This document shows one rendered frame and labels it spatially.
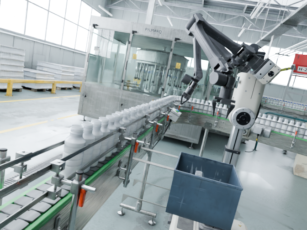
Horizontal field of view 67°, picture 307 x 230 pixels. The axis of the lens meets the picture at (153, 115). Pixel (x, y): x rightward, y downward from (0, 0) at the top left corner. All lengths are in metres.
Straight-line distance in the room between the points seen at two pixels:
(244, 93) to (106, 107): 3.98
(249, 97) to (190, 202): 0.88
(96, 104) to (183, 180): 4.44
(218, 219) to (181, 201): 0.18
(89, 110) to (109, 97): 0.58
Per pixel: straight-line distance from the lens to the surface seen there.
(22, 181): 0.53
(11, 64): 8.23
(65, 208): 0.70
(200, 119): 3.18
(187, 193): 1.16
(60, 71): 10.41
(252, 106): 1.75
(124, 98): 5.16
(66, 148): 0.73
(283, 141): 3.11
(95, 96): 5.42
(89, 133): 0.78
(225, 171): 1.44
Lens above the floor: 1.35
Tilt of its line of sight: 9 degrees down
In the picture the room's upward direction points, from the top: 12 degrees clockwise
